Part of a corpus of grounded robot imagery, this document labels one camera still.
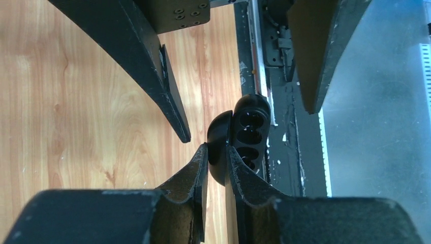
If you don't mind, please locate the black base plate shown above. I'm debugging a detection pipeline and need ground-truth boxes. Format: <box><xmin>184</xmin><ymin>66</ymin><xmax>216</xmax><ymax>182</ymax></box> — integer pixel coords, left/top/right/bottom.
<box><xmin>234</xmin><ymin>1</ymin><xmax>332</xmax><ymax>197</ymax></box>

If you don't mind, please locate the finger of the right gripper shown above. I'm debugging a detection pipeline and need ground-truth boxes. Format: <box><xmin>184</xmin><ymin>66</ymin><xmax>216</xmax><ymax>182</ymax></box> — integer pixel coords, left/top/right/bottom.
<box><xmin>287</xmin><ymin>0</ymin><xmax>371</xmax><ymax>114</ymax></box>
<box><xmin>51</xmin><ymin>1</ymin><xmax>191</xmax><ymax>143</ymax></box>

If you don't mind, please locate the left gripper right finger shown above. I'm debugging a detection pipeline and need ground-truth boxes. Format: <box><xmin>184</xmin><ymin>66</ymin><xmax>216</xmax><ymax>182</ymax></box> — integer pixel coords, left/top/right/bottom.
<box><xmin>226</xmin><ymin>146</ymin><xmax>422</xmax><ymax>243</ymax></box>

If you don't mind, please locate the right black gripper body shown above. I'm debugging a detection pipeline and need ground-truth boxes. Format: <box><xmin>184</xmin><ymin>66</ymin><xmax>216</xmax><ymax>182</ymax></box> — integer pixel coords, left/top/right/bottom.
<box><xmin>135</xmin><ymin>0</ymin><xmax>210</xmax><ymax>34</ymax></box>

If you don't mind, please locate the slotted cable duct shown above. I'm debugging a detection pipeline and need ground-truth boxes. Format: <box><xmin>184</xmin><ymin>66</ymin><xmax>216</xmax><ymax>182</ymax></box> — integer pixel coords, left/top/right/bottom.
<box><xmin>419</xmin><ymin>43</ymin><xmax>430</xmax><ymax>111</ymax></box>

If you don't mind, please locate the black earbud charging case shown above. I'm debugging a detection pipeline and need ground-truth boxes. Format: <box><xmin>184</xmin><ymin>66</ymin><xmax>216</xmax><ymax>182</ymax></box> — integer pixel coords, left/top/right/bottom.
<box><xmin>207</xmin><ymin>94</ymin><xmax>271</xmax><ymax>186</ymax></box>

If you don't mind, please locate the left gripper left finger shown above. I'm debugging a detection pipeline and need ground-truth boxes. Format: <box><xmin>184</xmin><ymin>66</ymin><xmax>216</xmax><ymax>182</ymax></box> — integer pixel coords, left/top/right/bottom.
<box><xmin>5</xmin><ymin>143</ymin><xmax>208</xmax><ymax>243</ymax></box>

